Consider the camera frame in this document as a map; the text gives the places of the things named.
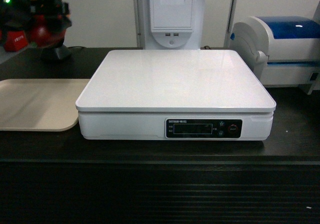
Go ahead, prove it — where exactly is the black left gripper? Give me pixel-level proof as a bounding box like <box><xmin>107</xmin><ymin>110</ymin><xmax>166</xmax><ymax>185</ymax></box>
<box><xmin>0</xmin><ymin>0</ymin><xmax>72</xmax><ymax>39</ymax></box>

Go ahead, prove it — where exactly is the dark red mango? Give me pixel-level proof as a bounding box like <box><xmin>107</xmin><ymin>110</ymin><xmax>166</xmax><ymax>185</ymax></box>
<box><xmin>25</xmin><ymin>15</ymin><xmax>69</xmax><ymax>48</ymax></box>

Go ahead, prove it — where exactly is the white checkout scale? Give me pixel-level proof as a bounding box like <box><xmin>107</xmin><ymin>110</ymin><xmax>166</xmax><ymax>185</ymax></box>
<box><xmin>75</xmin><ymin>50</ymin><xmax>277</xmax><ymax>141</ymax></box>

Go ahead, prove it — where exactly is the red fire extinguisher box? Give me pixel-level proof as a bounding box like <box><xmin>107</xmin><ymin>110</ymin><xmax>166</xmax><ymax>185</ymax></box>
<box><xmin>0</xmin><ymin>30</ymin><xmax>29</xmax><ymax>52</ymax></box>

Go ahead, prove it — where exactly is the black round barcode scanner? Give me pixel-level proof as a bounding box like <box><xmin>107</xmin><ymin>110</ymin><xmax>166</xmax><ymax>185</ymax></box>
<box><xmin>40</xmin><ymin>43</ymin><xmax>72</xmax><ymax>62</ymax></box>

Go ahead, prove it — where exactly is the beige plastic tray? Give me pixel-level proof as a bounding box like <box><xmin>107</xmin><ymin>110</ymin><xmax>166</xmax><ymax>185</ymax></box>
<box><xmin>0</xmin><ymin>79</ymin><xmax>88</xmax><ymax>132</ymax></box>

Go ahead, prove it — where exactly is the white blue label printer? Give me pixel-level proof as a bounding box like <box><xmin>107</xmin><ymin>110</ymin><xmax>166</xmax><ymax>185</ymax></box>
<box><xmin>229</xmin><ymin>16</ymin><xmax>320</xmax><ymax>94</ymax></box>

